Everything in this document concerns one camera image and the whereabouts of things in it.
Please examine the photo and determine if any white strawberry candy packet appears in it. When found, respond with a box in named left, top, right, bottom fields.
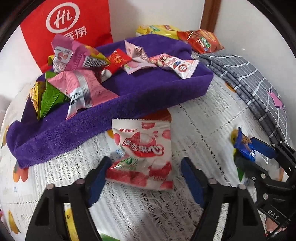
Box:
left=105, top=118, right=175, bottom=191

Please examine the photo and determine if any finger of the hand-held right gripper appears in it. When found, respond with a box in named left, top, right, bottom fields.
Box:
left=235, top=156, right=269, bottom=181
left=251, top=137, right=296, bottom=172

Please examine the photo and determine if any yellow cookie packet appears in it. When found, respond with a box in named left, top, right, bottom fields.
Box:
left=30, top=81, right=47, bottom=114

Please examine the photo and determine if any grey checked cloth with star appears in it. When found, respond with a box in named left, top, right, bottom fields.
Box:
left=196, top=53, right=292, bottom=149

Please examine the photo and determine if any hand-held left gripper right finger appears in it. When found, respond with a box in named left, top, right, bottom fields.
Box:
left=181, top=157, right=266, bottom=241

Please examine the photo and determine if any fruit print tablecloth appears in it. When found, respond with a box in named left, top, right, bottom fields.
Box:
left=0, top=53, right=296, bottom=241

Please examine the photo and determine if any blue snack packet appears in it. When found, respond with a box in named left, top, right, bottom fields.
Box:
left=232, top=127, right=257, bottom=163

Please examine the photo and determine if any pink packet with silver band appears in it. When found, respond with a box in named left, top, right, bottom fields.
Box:
left=47, top=71, right=119, bottom=120

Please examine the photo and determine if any purple towel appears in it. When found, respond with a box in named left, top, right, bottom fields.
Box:
left=6, top=34, right=213, bottom=168

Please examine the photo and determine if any red paper bag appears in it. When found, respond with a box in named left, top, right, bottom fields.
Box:
left=20, top=0, right=114, bottom=72

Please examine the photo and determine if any white berry print packet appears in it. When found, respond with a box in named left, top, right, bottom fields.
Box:
left=149, top=53, right=200, bottom=80

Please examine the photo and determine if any green snack packet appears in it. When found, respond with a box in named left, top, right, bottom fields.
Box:
left=38, top=71, right=71, bottom=120

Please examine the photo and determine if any yellow chip bag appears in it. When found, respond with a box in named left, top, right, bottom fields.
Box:
left=136, top=24, right=183, bottom=39

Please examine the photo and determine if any brown wooden door frame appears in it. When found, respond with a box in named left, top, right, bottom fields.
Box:
left=200, top=0, right=222, bottom=34

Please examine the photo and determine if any person's right hand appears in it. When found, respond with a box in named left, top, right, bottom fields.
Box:
left=265, top=217, right=286, bottom=234

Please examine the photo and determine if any pale pink peach packet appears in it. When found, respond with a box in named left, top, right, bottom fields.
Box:
left=122, top=59, right=158, bottom=75

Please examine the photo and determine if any small pale pink wrapper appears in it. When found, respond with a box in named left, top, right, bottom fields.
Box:
left=124, top=39, right=149, bottom=63

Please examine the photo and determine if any pink packet with yellow edge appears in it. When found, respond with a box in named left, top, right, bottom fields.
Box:
left=47, top=37, right=111, bottom=72

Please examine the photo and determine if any red snack packet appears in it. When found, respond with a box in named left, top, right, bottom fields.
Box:
left=107, top=49, right=132, bottom=73

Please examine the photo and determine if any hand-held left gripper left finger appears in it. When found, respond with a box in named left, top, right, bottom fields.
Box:
left=25, top=157, right=112, bottom=241

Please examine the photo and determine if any orange chip bag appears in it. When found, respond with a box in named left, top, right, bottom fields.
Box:
left=177, top=29, right=225, bottom=54

